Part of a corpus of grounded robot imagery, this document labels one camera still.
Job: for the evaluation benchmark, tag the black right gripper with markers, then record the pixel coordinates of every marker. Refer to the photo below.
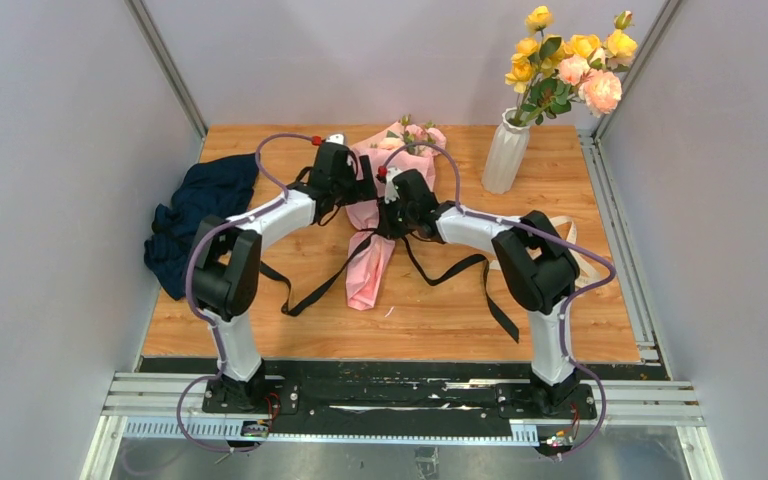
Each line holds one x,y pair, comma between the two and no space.
386,228

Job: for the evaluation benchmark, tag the pink paper flower wrap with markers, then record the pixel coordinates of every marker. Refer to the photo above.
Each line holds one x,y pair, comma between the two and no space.
365,272

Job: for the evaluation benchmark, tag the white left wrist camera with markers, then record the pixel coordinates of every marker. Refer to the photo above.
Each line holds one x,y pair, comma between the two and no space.
337,138

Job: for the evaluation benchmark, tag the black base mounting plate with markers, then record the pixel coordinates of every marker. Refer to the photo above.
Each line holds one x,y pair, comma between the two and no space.
412,399

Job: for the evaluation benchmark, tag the white printed ribbon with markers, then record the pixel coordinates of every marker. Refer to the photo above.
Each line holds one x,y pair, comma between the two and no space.
590,236

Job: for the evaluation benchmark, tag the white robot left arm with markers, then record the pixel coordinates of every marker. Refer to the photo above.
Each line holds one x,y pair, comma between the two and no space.
222,276

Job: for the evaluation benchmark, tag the dark blue cloth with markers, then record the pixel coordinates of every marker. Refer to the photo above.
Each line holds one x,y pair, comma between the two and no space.
222,187

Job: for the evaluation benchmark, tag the yellow and pink flowers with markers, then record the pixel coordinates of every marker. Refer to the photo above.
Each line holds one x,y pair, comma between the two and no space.
550,74

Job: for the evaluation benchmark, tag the white ribbed vase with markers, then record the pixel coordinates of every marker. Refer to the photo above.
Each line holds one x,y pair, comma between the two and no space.
506,153

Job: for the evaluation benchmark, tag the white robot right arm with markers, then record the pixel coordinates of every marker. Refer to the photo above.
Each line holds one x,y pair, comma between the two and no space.
540,274

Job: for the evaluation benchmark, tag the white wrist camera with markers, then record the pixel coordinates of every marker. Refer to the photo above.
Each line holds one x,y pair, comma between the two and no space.
337,138
391,194

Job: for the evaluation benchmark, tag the aluminium frame post left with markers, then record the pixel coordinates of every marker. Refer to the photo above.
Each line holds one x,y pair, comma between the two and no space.
156,43

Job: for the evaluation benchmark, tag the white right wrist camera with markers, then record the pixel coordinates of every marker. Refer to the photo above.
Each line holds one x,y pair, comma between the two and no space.
391,194

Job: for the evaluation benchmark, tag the aluminium frame rail front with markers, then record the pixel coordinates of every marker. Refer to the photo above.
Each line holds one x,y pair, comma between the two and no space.
145,406

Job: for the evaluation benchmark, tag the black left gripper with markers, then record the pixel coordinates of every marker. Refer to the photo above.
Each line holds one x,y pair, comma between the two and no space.
363,190

